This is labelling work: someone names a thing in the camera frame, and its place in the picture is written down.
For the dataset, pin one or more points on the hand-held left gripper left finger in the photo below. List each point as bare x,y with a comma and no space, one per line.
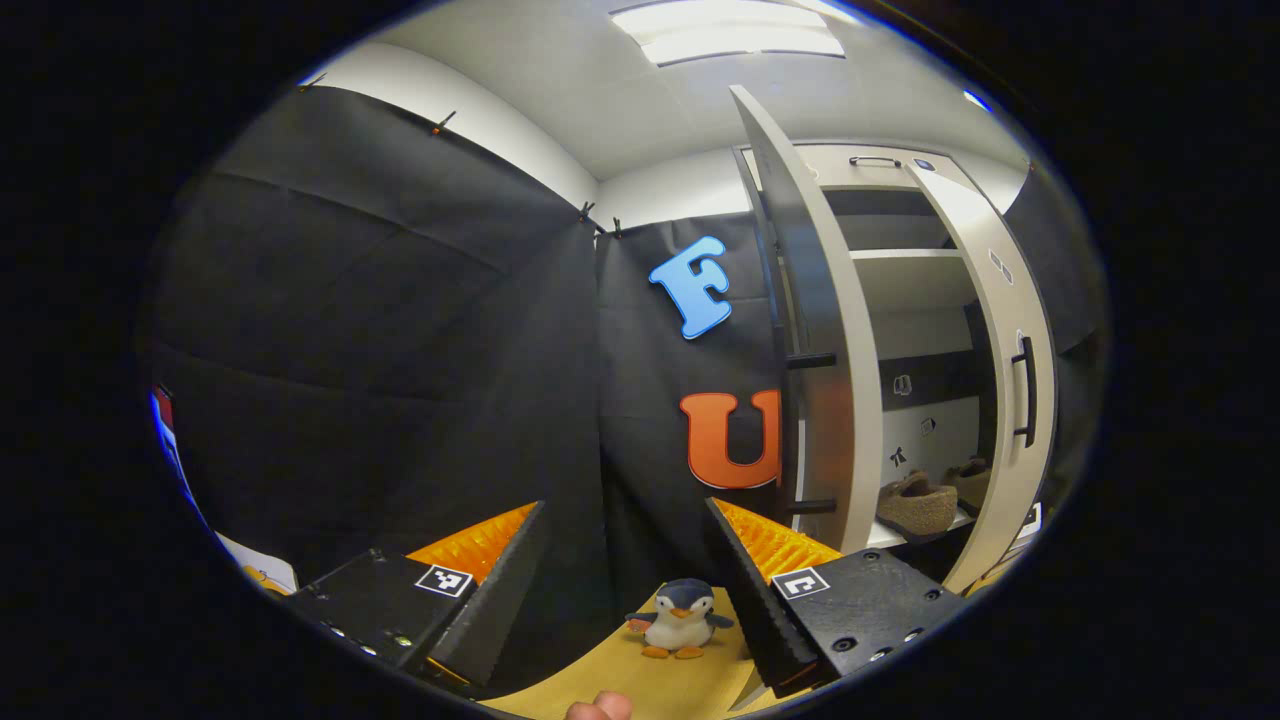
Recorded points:
495,600

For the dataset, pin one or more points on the white shoe cabinet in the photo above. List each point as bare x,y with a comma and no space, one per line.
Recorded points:
915,290

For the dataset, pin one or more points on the small ceiling light panel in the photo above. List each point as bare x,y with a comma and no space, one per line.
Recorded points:
977,100

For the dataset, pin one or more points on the white cabinet drawer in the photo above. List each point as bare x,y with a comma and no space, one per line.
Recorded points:
820,168

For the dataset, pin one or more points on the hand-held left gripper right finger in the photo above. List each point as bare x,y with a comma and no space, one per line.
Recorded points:
760,600

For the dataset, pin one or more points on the penguin plush toy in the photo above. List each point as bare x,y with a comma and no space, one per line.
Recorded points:
680,625

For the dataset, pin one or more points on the white cabinet door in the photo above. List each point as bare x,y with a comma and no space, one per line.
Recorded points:
990,260
835,300

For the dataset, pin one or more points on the brown fuzzy shoe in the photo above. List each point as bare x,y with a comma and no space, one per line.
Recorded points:
915,510
970,485

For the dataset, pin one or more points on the large ceiling light panel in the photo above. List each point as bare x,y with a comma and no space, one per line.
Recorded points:
730,32

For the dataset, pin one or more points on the black backdrop cloth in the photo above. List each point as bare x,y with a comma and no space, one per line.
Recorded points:
400,350

